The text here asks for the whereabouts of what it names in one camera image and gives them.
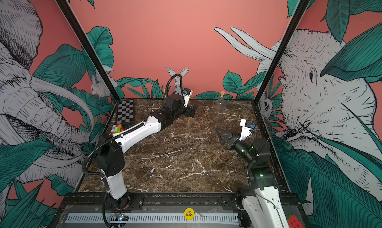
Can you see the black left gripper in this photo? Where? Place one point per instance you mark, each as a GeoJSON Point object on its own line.
{"type": "Point", "coordinates": [189, 110]}

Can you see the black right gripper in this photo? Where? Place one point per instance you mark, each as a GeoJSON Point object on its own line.
{"type": "Point", "coordinates": [233, 140]}

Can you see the glass bottle blue label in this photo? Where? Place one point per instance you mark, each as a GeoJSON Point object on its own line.
{"type": "Point", "coordinates": [220, 107]}

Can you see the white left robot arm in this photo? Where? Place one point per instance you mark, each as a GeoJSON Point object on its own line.
{"type": "Point", "coordinates": [111, 149]}

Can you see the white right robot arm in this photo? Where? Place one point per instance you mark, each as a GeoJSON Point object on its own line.
{"type": "Point", "coordinates": [261, 201]}

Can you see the black white chessboard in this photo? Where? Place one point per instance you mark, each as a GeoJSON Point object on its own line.
{"type": "Point", "coordinates": [125, 113]}

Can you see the colourful rubiks cube on table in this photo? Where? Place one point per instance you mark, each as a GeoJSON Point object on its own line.
{"type": "Point", "coordinates": [116, 129]}

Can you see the yellow round big blind sticker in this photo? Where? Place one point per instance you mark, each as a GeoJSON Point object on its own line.
{"type": "Point", "coordinates": [189, 213]}

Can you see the colourful cube bottom right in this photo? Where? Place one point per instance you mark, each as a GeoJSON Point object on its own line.
{"type": "Point", "coordinates": [293, 222]}

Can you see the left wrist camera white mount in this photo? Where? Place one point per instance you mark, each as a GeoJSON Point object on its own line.
{"type": "Point", "coordinates": [187, 93]}

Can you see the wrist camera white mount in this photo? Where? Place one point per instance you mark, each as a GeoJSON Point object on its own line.
{"type": "Point", "coordinates": [247, 128]}
{"type": "Point", "coordinates": [187, 93]}

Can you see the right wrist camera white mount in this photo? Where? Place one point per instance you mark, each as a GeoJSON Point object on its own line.
{"type": "Point", "coordinates": [247, 128]}

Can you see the white perforated cable tray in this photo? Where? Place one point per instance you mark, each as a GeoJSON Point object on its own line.
{"type": "Point", "coordinates": [141, 218]}

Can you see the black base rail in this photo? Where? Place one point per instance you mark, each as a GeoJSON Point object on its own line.
{"type": "Point", "coordinates": [136, 200]}

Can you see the black left frame post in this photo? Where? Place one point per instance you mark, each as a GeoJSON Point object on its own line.
{"type": "Point", "coordinates": [85, 42]}

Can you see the black frame post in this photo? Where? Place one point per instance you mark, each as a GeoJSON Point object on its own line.
{"type": "Point", "coordinates": [296, 17]}
{"type": "Point", "coordinates": [85, 42]}

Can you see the black right frame post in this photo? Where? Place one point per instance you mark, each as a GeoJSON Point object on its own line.
{"type": "Point", "coordinates": [296, 17]}

